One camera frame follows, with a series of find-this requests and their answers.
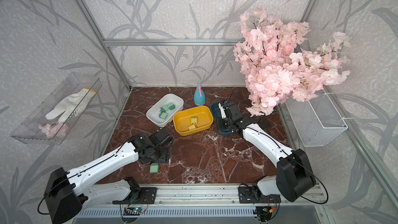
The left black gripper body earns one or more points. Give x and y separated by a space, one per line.
160 156

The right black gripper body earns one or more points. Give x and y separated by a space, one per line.
224 123

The yellow plug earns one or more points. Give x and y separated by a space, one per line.
191 127
194 120

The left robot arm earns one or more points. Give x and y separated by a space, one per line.
69 192

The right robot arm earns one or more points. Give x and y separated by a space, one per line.
294 174

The dark teal storage box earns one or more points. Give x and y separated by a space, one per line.
224 125

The white storage box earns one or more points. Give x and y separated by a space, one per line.
153 113

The yellow storage box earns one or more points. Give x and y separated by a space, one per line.
182 120

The pink cherry blossom plant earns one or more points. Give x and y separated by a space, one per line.
275 71

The white work glove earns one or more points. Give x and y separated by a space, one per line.
71 106

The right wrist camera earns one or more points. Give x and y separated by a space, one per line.
222 111

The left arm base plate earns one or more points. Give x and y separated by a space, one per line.
143 196

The aluminium front rail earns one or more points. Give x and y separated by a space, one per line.
186 195

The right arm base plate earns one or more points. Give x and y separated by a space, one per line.
249 194

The white wire mesh basket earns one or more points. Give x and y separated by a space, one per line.
317 121

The clear acrylic wall shelf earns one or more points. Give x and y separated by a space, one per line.
51 122

